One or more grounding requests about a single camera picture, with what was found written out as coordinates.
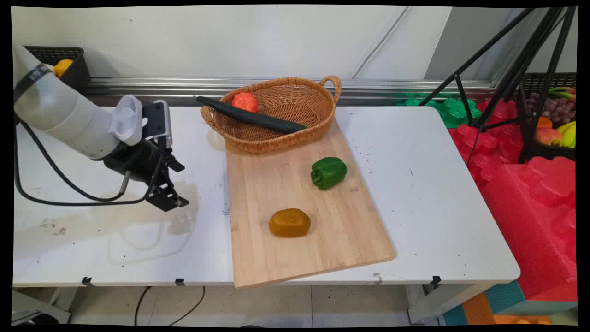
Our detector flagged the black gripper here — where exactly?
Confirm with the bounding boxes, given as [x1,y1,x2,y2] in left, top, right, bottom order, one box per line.
[104,137,189,213]

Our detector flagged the dark green cucumber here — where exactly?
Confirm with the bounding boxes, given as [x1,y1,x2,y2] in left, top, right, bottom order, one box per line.
[194,95,307,135]

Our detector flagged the orange red toy tomato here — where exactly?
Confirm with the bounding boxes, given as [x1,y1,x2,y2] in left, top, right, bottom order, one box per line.
[231,92,259,113]

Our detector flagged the brown bread loaf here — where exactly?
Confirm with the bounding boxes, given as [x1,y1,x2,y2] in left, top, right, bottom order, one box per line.
[269,208,311,238]

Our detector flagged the small black plastic basket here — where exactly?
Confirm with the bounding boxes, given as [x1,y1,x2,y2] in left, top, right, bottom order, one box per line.
[24,46,91,93]

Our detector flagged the woven wicker basket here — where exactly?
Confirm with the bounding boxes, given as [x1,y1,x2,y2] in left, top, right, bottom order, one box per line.
[201,75,342,154]

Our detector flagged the wooden cutting board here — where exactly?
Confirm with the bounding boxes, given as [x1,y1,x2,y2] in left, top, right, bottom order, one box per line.
[225,118,397,290]

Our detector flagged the green bell pepper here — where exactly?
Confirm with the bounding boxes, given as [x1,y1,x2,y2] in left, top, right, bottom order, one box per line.
[311,157,348,190]

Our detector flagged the grey table leg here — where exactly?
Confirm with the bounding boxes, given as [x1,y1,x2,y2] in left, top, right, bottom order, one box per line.
[405,282,491,325]
[12,287,78,325]

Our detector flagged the green foam puzzle mat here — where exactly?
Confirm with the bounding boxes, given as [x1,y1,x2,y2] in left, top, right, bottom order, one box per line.
[396,96,483,129]

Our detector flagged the red foam puzzle mat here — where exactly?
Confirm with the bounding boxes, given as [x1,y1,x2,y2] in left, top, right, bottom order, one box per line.
[448,98,527,187]

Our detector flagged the blue orange foam mat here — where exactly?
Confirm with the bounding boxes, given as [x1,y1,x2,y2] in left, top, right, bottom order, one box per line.
[442,280,578,326]

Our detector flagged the black plastic fruit crate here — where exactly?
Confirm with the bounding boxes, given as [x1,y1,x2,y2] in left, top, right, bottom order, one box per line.
[519,72,577,162]

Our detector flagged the black tripod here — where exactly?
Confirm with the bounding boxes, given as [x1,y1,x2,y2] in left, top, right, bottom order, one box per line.
[417,7,577,164]

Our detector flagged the red yellow toy peach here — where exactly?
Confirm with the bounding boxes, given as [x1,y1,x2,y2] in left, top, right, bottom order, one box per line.
[535,128,564,147]

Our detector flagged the purple toy grapes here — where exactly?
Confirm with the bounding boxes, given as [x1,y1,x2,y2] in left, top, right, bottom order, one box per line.
[528,92,577,123]

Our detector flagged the green yellow toy vegetable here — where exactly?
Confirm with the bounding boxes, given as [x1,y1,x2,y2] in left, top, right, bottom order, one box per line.
[547,86,577,102]

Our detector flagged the yellow toy banana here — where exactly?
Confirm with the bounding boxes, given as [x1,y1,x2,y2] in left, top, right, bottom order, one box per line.
[555,121,577,148]

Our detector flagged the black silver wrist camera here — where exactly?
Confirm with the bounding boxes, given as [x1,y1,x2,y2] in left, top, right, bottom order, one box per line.
[142,99,174,149]

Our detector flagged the white ribbed camera mount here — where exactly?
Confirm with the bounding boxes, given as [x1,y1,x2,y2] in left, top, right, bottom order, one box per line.
[110,95,144,147]

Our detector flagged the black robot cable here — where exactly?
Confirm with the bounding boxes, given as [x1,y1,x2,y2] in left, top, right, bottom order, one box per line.
[13,115,163,207]

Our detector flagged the black floor cable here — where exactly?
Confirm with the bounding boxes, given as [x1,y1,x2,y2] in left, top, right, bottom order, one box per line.
[134,286,153,326]
[167,286,206,326]

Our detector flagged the metal wall rail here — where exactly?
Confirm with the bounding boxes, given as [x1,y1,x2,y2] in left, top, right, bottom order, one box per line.
[83,77,504,107]

